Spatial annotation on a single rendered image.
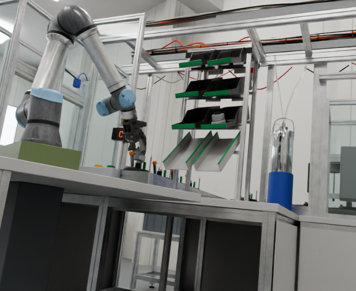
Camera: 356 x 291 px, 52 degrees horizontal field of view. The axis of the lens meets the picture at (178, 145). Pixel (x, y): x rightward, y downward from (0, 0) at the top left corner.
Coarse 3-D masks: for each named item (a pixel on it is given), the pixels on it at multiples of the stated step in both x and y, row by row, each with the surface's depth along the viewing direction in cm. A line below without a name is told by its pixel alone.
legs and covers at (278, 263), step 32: (64, 224) 249; (96, 224) 282; (256, 224) 267; (288, 224) 163; (64, 256) 250; (96, 256) 159; (288, 256) 166; (64, 288) 251; (96, 288) 155; (128, 288) 299; (288, 288) 169
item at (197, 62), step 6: (192, 54) 196; (198, 54) 201; (204, 54) 206; (210, 54) 205; (216, 54) 191; (192, 60) 196; (198, 60) 178; (204, 60) 180; (210, 60) 186; (180, 66) 184; (186, 66) 183; (192, 66) 188; (198, 66) 198
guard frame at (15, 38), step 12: (0, 0) 230; (12, 0) 226; (24, 0) 223; (24, 12) 223; (12, 36) 218; (12, 48) 215; (36, 48) 298; (12, 60) 216; (0, 96) 211; (0, 108) 209; (0, 120) 209
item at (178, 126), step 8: (192, 112) 195; (200, 112) 200; (208, 112) 183; (184, 120) 188; (192, 120) 194; (200, 120) 201; (208, 120) 182; (176, 128) 177; (184, 128) 175; (192, 128) 172
